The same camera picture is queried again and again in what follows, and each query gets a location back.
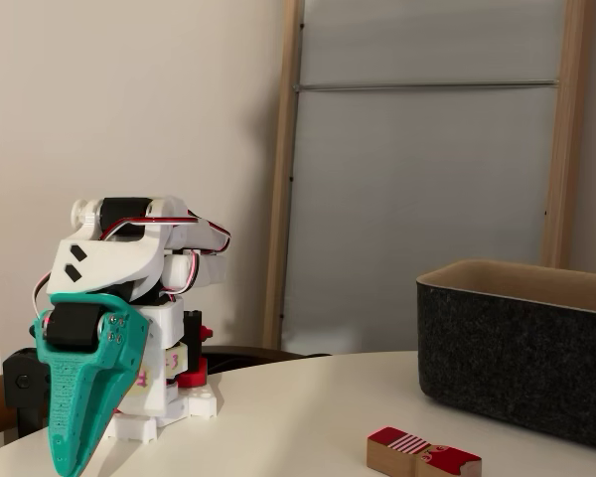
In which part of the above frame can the red striped wooden block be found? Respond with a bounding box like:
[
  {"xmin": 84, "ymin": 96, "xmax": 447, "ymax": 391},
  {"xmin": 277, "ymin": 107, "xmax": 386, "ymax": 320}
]
[{"xmin": 366, "ymin": 425, "xmax": 483, "ymax": 477}]

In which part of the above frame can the dark grey felt box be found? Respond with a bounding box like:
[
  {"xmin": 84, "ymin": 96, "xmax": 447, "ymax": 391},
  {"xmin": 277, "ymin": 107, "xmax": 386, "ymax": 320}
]
[{"xmin": 415, "ymin": 257, "xmax": 596, "ymax": 454}]

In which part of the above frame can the black clamp with red pad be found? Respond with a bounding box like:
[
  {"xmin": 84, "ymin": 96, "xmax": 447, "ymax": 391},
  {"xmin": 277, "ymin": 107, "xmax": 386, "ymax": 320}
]
[
  {"xmin": 177, "ymin": 308, "xmax": 215, "ymax": 390},
  {"xmin": 2, "ymin": 347, "xmax": 51, "ymax": 438}
]

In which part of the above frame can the thin metal rod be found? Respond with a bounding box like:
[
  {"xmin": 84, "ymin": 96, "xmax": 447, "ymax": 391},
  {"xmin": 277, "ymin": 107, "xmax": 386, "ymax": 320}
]
[{"xmin": 291, "ymin": 79, "xmax": 561, "ymax": 93}]

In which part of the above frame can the wooden frame with frosted panel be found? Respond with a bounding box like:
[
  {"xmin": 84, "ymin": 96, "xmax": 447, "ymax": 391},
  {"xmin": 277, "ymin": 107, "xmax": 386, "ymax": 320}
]
[{"xmin": 261, "ymin": 0, "xmax": 596, "ymax": 352}]

